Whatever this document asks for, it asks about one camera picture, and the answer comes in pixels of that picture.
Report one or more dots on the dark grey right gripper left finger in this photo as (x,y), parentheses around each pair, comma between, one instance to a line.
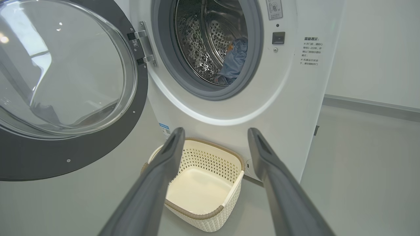
(147,196)

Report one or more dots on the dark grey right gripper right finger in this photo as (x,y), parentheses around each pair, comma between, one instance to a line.
(285,200)

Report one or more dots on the round black glass washer door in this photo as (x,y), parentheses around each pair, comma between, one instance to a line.
(65,160)

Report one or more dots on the blue cartoon print garment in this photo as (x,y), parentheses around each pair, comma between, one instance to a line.
(234,62)

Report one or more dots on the white front-load washing machine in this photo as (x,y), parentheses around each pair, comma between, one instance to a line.
(279,98)

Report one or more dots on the metal washing machine door hinge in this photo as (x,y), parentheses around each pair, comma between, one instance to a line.
(146,42)

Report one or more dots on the steel perforated washer drum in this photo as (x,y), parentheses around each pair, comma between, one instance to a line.
(197,49)

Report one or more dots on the grey rubber door seal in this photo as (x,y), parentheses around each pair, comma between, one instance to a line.
(257,39)

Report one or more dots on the cream perforated laundry basket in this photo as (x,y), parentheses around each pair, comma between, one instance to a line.
(203,190)

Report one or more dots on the blue energy label sticker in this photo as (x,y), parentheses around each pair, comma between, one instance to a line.
(164,128)

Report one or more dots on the grey warning sticker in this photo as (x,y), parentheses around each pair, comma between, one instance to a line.
(274,9)

